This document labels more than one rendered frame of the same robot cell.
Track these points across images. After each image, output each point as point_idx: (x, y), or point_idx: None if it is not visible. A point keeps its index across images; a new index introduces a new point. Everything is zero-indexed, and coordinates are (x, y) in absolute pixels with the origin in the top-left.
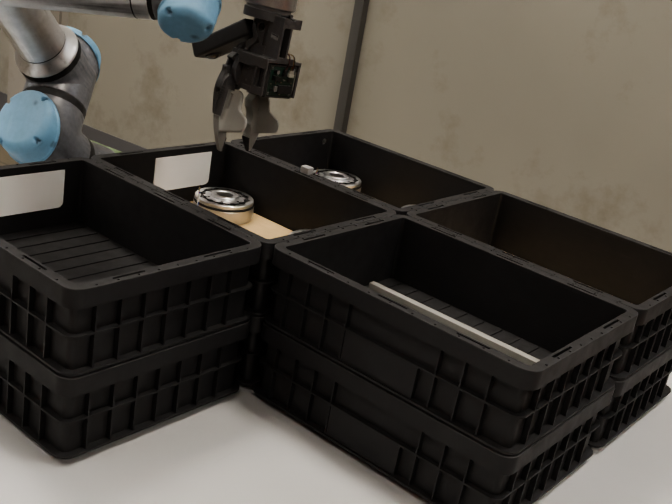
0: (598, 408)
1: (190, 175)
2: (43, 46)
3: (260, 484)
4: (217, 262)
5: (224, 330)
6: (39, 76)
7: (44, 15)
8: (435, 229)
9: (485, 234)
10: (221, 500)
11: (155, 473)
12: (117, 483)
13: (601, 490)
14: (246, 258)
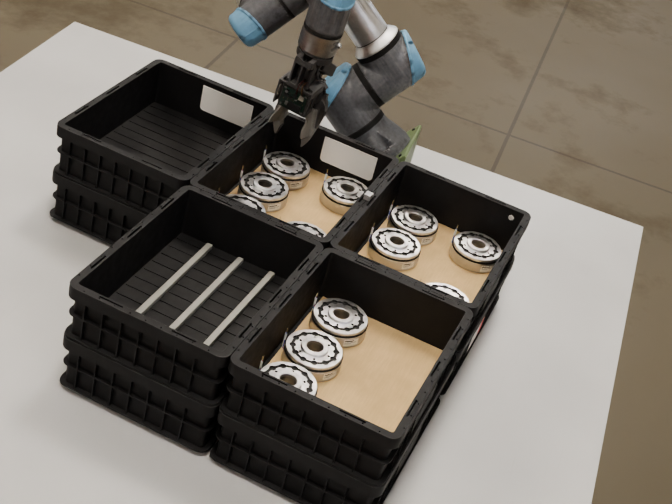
0: (182, 402)
1: (354, 165)
2: (353, 35)
3: None
4: (145, 168)
5: None
6: (355, 56)
7: (353, 13)
8: (305, 260)
9: (443, 338)
10: (48, 276)
11: (61, 250)
12: (45, 238)
13: (157, 458)
14: (168, 180)
